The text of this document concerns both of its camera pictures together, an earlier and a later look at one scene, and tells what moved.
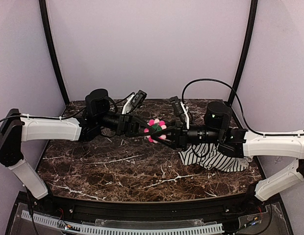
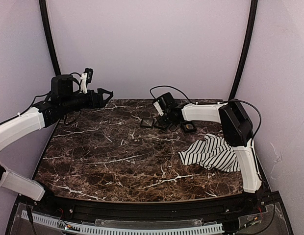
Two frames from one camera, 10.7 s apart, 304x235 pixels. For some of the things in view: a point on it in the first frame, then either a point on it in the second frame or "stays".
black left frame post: [43, 13] stays
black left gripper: [128, 125] to [95, 98]
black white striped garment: [206, 155] stays
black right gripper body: [179, 134] to [162, 117]
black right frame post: [252, 23] stays
